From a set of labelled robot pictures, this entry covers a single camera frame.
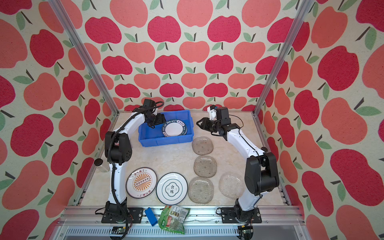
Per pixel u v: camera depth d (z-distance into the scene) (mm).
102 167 845
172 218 720
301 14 720
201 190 825
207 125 769
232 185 841
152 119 904
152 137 1053
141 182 845
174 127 1086
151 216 747
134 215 745
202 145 1016
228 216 734
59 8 701
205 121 768
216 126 748
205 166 912
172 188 823
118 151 605
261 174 464
